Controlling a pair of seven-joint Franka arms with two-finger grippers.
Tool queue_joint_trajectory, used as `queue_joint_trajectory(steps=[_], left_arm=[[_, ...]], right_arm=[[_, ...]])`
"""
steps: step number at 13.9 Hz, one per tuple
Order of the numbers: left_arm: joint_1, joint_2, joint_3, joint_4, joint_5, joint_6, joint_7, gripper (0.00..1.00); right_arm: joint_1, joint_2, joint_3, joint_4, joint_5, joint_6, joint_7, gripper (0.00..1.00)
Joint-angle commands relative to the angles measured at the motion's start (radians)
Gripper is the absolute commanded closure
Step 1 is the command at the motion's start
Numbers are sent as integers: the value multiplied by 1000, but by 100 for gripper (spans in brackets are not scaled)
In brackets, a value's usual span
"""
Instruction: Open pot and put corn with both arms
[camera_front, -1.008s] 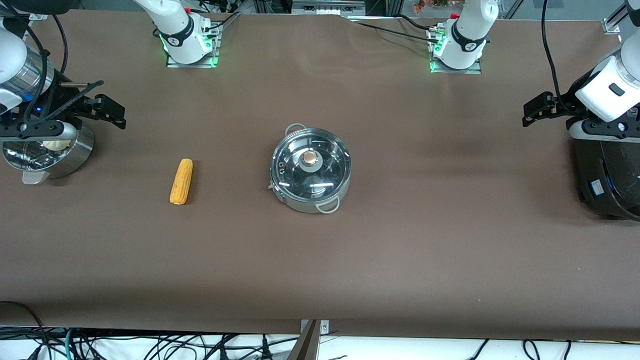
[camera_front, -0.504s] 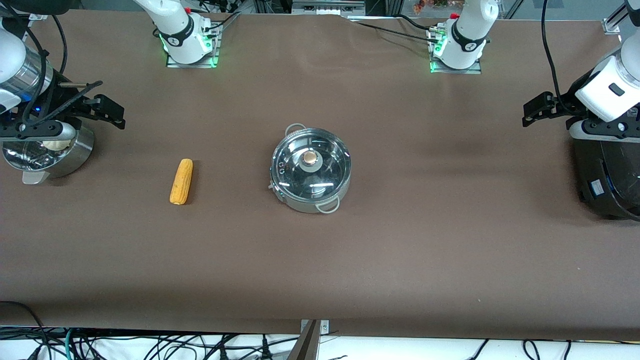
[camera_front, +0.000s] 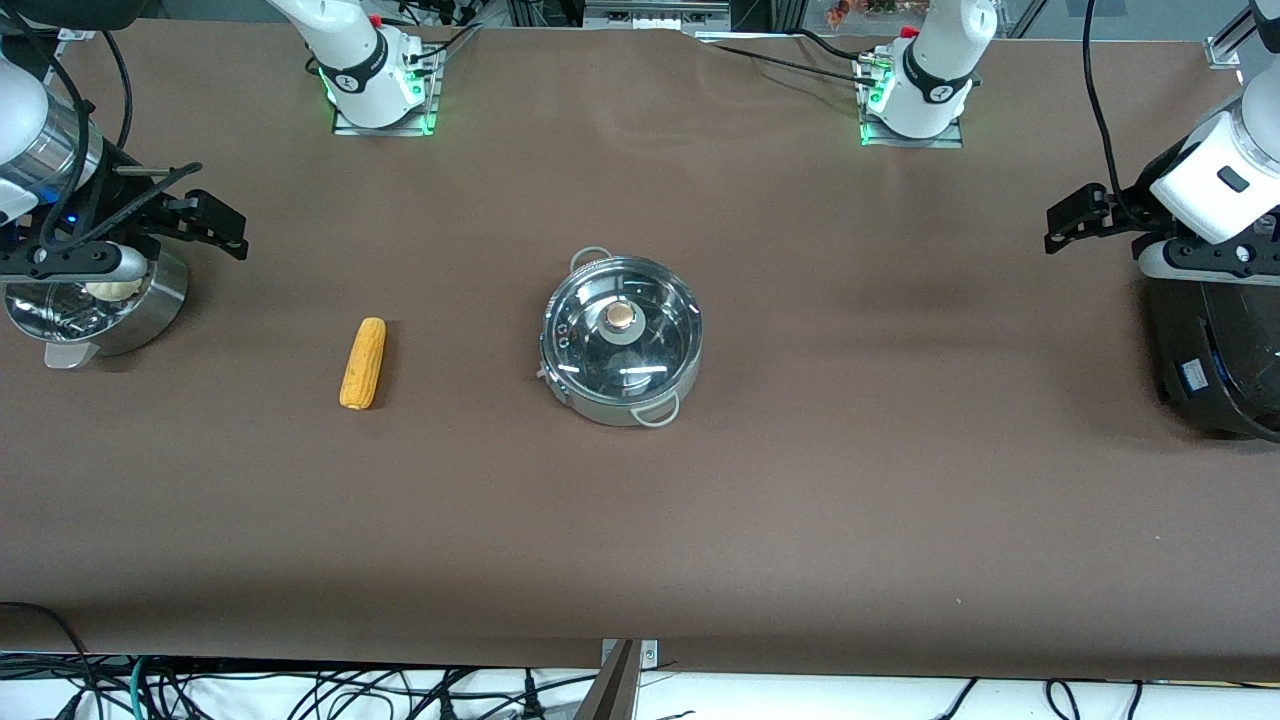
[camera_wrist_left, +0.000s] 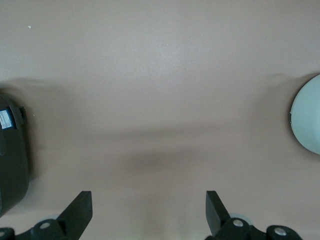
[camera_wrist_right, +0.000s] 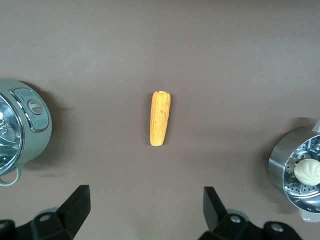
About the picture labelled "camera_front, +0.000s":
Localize yellow corn cob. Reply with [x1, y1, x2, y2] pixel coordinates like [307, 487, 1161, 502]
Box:
[339, 317, 388, 411]

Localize glass pot lid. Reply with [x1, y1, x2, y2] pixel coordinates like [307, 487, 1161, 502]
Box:
[543, 257, 701, 401]

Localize stainless steel pot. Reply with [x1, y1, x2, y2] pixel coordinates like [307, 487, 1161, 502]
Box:
[537, 246, 704, 429]

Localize steel steamer bowl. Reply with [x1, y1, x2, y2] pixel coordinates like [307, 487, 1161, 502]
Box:
[4, 245, 191, 371]

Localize aluminium profile corner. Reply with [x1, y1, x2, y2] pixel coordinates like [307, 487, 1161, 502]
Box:
[1205, 0, 1280, 69]

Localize black rice cooker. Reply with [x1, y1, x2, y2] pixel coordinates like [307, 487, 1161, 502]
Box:
[1145, 268, 1280, 443]

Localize orange background object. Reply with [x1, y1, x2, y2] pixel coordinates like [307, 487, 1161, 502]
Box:
[824, 0, 903, 27]

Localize large table cover mat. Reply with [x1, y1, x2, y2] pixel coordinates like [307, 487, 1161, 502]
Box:
[0, 18, 1280, 683]

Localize grey equipment box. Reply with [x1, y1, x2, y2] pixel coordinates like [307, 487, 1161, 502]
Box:
[583, 0, 732, 32]

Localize grey angled bar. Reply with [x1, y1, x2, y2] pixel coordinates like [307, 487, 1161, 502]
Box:
[573, 640, 641, 720]

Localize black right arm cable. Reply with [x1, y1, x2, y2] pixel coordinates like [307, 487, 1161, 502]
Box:
[95, 28, 136, 151]

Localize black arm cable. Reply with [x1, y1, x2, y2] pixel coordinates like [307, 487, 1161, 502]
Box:
[95, 28, 136, 151]
[1082, 0, 1141, 216]

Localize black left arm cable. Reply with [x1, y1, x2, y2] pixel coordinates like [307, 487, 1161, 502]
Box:
[1082, 0, 1141, 216]

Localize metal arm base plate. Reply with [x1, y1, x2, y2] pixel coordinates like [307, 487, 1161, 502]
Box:
[332, 45, 442, 137]
[858, 55, 965, 150]

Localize black base signal cable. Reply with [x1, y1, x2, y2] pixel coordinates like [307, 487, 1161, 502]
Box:
[408, 26, 483, 69]

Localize black base power cable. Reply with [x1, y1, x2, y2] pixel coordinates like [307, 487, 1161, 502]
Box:
[712, 42, 871, 83]

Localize black looped floor cable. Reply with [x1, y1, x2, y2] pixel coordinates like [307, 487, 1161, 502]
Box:
[0, 600, 96, 720]

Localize metal edge bracket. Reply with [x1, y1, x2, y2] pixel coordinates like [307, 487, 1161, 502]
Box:
[600, 638, 660, 669]

